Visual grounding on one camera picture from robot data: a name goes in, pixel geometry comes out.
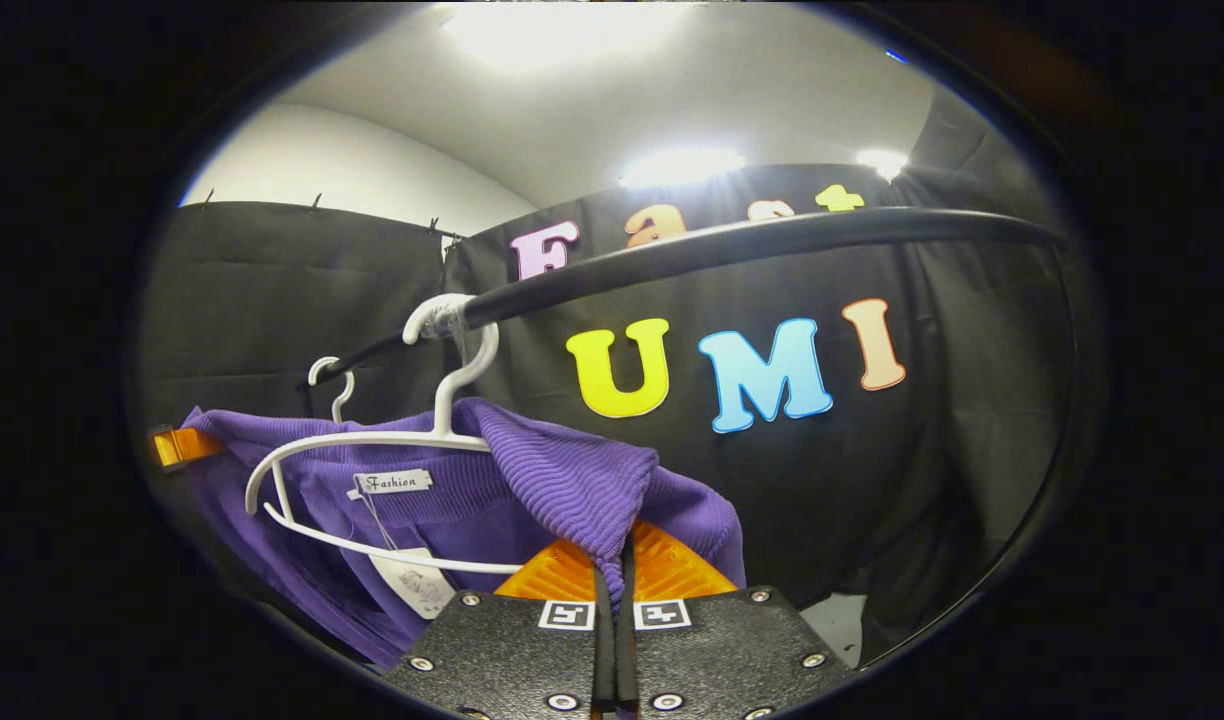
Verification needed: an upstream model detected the bright ceiling lamp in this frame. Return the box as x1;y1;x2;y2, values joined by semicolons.
622;148;749;190

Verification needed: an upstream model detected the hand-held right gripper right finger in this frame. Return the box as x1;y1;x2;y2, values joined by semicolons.
617;520;853;720

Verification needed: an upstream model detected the black metal clothes rack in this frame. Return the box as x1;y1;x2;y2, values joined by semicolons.
300;206;1081;669

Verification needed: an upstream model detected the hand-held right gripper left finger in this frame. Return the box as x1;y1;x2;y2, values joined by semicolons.
382;540;613;720

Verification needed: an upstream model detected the white plastic hanger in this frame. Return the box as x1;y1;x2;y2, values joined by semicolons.
244;293;525;576
308;356;356;423

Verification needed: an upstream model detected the large ceiling light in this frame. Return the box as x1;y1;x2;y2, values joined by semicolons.
442;0;695;69

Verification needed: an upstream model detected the purple knit jacket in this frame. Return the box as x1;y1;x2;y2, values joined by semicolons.
177;397;748;671

